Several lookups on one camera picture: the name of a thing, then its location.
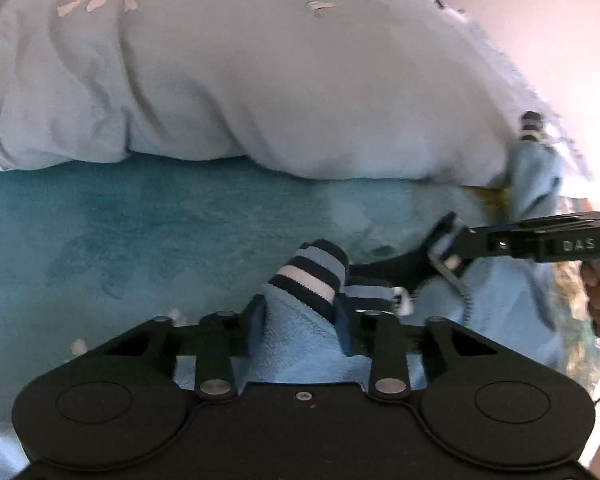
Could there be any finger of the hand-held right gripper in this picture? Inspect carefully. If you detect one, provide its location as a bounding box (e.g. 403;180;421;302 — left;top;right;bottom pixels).
425;211;488;257
445;244;488;279

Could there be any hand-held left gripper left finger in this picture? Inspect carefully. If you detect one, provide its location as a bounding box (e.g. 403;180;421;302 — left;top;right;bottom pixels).
100;294;268;402

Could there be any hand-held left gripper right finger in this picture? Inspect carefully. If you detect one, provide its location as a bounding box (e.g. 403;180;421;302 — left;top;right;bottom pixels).
332;305;501;401

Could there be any light blue fleece jacket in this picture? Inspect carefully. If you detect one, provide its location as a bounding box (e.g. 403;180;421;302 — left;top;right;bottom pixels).
247;110;581;396

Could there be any teal patterned blanket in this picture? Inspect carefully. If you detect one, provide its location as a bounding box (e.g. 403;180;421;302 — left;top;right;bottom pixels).
0;157;600;480

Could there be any grey-blue floral duvet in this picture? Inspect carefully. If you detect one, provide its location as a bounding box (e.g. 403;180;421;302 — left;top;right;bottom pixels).
0;0;596;183

